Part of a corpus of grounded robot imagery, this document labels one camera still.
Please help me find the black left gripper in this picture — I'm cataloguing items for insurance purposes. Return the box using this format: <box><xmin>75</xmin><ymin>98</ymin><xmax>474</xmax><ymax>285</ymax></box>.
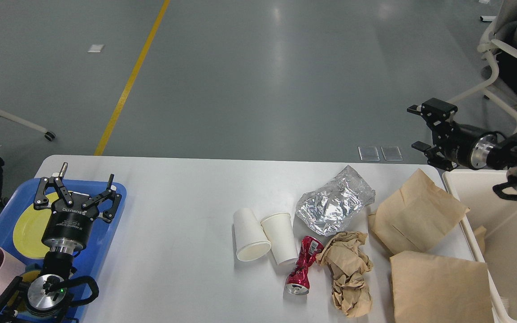
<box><xmin>33</xmin><ymin>163</ymin><xmax>123</xmax><ymax>251</ymax></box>

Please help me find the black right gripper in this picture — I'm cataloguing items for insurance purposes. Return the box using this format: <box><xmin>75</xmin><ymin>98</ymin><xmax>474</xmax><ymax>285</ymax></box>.
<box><xmin>407</xmin><ymin>98</ymin><xmax>498</xmax><ymax>171</ymax></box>

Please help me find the yellow plastic plate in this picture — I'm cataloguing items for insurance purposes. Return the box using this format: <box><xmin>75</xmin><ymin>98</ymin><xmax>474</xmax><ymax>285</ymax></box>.
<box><xmin>13</xmin><ymin>205</ymin><xmax>52</xmax><ymax>260</ymax></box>

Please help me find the dark teal mug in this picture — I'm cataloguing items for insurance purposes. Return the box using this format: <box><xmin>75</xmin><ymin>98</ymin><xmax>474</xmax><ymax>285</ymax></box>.
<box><xmin>16</xmin><ymin>263</ymin><xmax>42</xmax><ymax>313</ymax></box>

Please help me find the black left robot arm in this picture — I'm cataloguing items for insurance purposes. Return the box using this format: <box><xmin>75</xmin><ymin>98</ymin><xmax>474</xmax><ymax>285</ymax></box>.
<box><xmin>0</xmin><ymin>163</ymin><xmax>126</xmax><ymax>323</ymax></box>

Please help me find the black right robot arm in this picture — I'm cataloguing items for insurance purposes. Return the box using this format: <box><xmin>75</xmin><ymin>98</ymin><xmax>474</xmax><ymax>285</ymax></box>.
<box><xmin>407</xmin><ymin>98</ymin><xmax>517</xmax><ymax>201</ymax></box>

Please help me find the brown paper bag upper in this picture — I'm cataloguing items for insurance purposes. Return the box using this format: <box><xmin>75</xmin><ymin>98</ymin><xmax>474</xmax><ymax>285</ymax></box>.
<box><xmin>368</xmin><ymin>168</ymin><xmax>470</xmax><ymax>255</ymax></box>

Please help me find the brown paper bag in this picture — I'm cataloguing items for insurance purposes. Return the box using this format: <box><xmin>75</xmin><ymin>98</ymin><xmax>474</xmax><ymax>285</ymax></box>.
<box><xmin>368</xmin><ymin>168</ymin><xmax>470</xmax><ymax>255</ymax></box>
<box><xmin>389</xmin><ymin>226</ymin><xmax>495</xmax><ymax>323</ymax></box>

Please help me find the white office chair right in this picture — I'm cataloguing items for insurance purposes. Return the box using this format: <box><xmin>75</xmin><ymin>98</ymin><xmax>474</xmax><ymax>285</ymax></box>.
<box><xmin>449</xmin><ymin>0</ymin><xmax>517</xmax><ymax>133</ymax></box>

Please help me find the crumpled silver foil bag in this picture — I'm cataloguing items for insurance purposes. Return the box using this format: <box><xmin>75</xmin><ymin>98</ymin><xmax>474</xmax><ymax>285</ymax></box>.
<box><xmin>295</xmin><ymin>166</ymin><xmax>376</xmax><ymax>236</ymax></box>

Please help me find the beige plastic bin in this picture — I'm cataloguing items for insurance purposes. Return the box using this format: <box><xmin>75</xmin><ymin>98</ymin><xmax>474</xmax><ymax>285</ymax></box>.
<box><xmin>443</xmin><ymin>169</ymin><xmax>517</xmax><ymax>323</ymax></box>

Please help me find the brown paper bag lower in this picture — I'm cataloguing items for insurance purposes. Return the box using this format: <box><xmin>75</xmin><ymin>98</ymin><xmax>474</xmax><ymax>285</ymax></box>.
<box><xmin>389</xmin><ymin>226</ymin><xmax>495</xmax><ymax>323</ymax></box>

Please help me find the crumpled brown paper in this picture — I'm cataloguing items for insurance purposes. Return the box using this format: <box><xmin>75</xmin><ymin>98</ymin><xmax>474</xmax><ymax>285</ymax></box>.
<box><xmin>316</xmin><ymin>231</ymin><xmax>373</xmax><ymax>318</ymax></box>

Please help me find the white paper cup left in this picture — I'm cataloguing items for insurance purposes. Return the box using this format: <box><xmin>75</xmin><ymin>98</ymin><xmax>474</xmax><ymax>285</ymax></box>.
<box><xmin>233</xmin><ymin>207</ymin><xmax>271</xmax><ymax>262</ymax></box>

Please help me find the white paper cup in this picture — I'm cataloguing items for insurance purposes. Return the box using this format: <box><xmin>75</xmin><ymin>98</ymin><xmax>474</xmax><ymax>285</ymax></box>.
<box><xmin>260</xmin><ymin>213</ymin><xmax>299</xmax><ymax>266</ymax></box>
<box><xmin>233</xmin><ymin>207</ymin><xmax>271</xmax><ymax>262</ymax></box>

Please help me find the white paper cup right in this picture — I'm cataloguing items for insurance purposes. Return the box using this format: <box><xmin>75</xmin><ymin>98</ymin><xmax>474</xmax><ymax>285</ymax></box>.
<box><xmin>260</xmin><ymin>213</ymin><xmax>299</xmax><ymax>266</ymax></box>

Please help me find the crushed red soda can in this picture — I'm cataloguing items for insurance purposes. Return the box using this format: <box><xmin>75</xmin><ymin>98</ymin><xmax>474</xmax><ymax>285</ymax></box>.
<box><xmin>285</xmin><ymin>236</ymin><xmax>324</xmax><ymax>296</ymax></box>

